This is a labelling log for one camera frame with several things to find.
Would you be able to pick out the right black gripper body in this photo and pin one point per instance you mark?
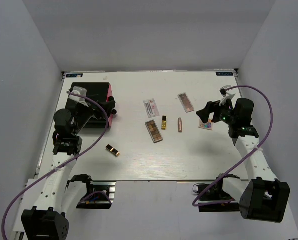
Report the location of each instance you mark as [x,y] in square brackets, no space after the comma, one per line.
[224,113]

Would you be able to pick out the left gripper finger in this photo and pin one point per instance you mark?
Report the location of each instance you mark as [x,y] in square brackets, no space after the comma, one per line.
[109,110]
[109,103]

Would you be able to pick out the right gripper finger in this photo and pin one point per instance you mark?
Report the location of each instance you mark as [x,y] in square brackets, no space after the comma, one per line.
[212,106]
[204,115]

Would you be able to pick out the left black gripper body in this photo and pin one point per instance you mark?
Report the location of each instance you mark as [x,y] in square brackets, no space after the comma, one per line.
[84,113]

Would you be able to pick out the colourful square eyeshadow palette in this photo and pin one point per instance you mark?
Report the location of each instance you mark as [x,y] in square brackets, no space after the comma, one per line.
[206,126]

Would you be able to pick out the black pink drawer organizer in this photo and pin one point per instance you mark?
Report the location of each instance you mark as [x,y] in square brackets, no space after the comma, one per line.
[96,92]

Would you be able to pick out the pink-brown eyeshadow palette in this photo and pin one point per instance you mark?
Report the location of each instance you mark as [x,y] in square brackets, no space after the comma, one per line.
[186,103]

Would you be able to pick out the rose gold lipstick tube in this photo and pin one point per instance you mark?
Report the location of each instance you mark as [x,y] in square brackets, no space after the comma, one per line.
[180,127]

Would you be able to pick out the brown eyeshadow palette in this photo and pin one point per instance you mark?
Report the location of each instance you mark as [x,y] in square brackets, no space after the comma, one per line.
[153,131]

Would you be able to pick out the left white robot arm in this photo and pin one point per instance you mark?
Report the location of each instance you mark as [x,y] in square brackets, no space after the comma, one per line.
[47,219]

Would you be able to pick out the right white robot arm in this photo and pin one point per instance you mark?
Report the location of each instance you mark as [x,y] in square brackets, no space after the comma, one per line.
[263,197]

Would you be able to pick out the clear labelled makeup case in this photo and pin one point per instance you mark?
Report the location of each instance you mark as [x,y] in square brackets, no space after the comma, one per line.
[151,108]

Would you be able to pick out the blue label right corner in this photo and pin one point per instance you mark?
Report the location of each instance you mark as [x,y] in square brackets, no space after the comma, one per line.
[224,73]

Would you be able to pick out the blue label corner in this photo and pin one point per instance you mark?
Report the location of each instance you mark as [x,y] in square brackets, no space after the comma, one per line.
[74,75]
[224,73]

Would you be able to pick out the blue label left corner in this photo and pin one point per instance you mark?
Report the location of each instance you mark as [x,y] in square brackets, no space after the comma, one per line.
[74,75]

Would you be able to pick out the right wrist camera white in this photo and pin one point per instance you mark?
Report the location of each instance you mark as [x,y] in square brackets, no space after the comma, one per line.
[226,95]

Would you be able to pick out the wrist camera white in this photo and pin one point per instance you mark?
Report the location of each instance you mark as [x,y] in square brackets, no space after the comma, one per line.
[226,95]
[77,94]

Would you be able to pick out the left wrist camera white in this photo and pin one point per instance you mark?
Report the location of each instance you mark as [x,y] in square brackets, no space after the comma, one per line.
[77,94]

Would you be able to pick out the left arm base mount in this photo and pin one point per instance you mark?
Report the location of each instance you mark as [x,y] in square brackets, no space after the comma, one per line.
[91,194]

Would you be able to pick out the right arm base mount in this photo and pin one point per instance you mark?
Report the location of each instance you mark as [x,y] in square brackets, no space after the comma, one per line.
[222,197]

